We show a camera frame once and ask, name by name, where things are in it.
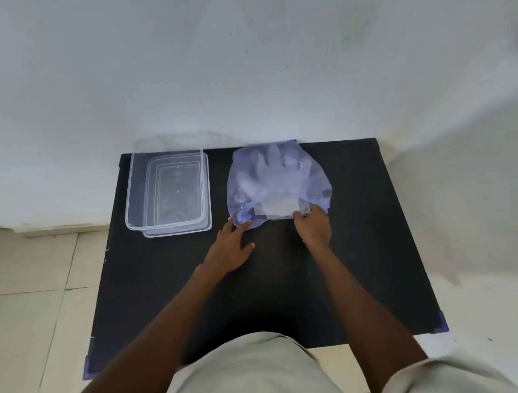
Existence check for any person's right hand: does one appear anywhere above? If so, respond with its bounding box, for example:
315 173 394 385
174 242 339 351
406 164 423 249
292 205 334 252

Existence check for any person's left hand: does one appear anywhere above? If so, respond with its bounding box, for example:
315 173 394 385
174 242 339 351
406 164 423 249
201 218 256 275

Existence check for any translucent white glove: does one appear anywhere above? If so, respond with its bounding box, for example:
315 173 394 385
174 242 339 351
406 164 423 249
250 143 313 222
236 168 269 203

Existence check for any translucent purple plastic bag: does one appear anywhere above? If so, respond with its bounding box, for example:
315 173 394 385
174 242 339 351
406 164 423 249
226 139 333 231

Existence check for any clear plastic container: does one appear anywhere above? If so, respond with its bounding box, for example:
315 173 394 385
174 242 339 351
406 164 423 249
125 148 213 232

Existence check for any person's right forearm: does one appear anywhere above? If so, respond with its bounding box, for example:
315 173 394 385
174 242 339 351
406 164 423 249
311 242 430 393

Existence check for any person's left forearm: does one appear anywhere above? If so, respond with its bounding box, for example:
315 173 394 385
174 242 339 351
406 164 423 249
80 262 231 393

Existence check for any transparent plastic lid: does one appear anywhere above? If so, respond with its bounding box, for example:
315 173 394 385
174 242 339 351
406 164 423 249
141 152 214 239

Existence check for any beige shirt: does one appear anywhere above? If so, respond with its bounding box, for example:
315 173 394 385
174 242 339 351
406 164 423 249
168 331 518 393

